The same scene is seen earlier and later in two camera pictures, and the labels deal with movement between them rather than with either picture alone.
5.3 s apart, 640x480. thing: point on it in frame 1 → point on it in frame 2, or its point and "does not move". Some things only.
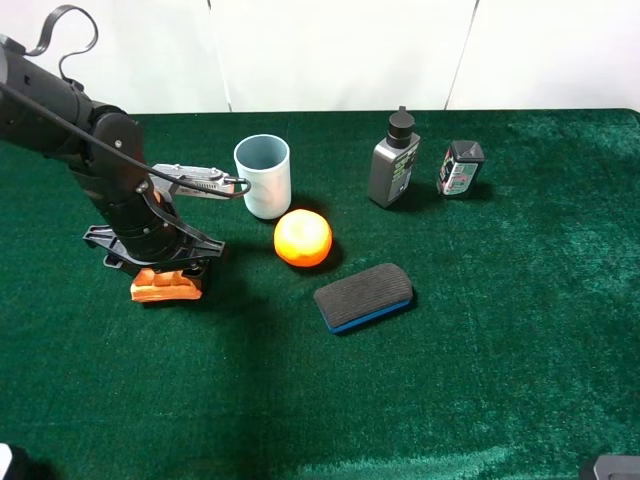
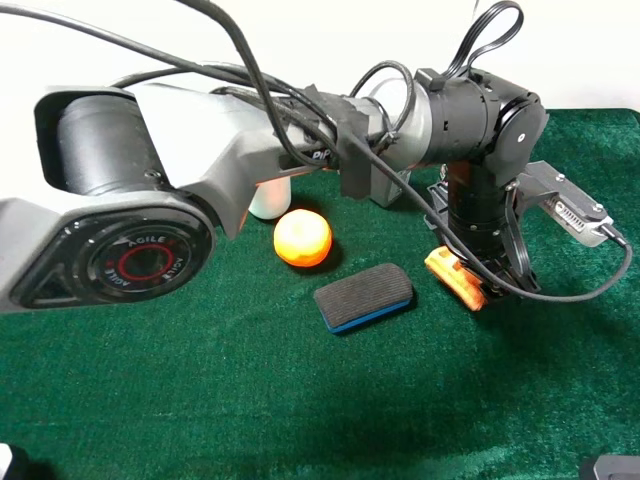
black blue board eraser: [364, 298] does not move
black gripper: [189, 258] → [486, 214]
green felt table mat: [403, 295] does not move
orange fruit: [302, 238] does not move
